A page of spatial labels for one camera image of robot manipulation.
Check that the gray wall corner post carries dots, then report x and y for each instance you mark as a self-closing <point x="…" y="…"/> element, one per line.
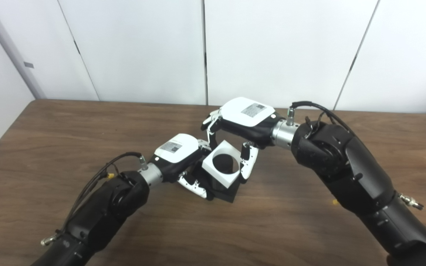
<point x="9" y="44"/>

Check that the white square piece with hole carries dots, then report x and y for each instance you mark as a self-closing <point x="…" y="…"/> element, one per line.
<point x="231" y="181"/>

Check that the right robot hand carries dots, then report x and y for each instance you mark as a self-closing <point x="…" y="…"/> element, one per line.
<point x="246" y="114"/>

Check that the small gray wall label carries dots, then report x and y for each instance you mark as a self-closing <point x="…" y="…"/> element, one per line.
<point x="29" y="65"/>

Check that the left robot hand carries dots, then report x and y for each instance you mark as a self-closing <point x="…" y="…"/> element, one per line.
<point x="178" y="147"/>

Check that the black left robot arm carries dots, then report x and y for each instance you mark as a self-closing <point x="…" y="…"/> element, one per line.
<point x="102" y="214"/>

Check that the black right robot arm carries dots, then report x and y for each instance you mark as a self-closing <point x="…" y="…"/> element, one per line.
<point x="346" y="166"/>

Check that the black peg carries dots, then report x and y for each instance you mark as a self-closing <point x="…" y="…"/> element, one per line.
<point x="224" y="194"/>

